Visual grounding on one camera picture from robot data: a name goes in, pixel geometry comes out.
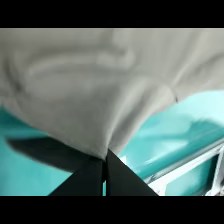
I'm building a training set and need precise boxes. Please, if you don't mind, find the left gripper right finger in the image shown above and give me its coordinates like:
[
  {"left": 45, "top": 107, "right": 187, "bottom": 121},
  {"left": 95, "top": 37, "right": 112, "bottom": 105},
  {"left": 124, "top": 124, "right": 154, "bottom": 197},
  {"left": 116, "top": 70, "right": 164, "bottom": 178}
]
[{"left": 105, "top": 148, "right": 160, "bottom": 197}]

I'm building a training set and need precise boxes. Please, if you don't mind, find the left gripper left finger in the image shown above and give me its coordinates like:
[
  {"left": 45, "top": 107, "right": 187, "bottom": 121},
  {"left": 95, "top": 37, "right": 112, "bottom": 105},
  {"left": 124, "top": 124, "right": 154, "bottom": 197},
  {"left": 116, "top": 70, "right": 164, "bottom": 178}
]
[{"left": 48, "top": 155, "right": 105, "bottom": 197}]

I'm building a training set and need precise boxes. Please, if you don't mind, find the grey garment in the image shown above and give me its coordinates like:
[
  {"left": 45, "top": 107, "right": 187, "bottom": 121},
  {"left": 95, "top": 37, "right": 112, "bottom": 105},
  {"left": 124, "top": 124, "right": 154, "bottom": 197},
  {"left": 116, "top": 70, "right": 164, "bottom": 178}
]
[{"left": 0, "top": 27, "right": 224, "bottom": 161}]

